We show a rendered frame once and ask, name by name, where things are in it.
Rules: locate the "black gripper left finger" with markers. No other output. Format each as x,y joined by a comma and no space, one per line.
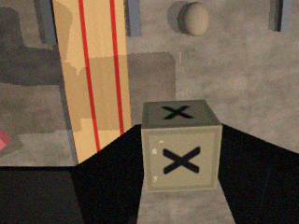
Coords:
104,189

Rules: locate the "olive-beige cube with black x marks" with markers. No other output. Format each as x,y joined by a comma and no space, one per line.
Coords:
181,145

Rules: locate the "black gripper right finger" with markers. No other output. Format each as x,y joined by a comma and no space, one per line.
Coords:
260,181

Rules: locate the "tan strip with red stripes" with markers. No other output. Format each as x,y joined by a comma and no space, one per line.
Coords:
92,46

